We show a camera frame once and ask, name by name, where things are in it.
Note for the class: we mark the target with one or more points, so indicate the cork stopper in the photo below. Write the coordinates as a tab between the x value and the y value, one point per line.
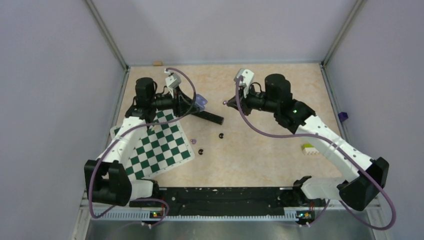
157	63

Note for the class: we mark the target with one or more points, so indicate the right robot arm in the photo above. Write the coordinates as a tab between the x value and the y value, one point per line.
362	176

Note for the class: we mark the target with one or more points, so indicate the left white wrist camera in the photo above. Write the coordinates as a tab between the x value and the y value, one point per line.
172	82

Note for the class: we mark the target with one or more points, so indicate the lavender earbud charging case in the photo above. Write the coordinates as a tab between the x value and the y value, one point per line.
200	102

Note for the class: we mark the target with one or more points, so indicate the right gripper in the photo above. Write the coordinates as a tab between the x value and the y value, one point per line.
244	104

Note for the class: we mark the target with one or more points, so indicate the green white chessboard mat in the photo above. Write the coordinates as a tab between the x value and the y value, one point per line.
161	149

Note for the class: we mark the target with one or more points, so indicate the purple small object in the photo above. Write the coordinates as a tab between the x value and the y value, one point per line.
342	116

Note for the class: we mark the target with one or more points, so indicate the green white toy brick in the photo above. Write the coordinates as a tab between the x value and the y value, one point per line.
308	149

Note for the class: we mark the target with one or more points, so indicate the black glitter microphone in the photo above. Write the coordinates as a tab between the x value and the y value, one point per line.
209	117

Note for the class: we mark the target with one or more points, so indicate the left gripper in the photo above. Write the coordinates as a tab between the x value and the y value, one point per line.
178	103

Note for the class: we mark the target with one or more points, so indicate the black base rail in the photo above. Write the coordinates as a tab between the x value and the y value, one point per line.
230	203

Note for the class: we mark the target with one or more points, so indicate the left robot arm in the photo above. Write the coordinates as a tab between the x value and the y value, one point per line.
107	180

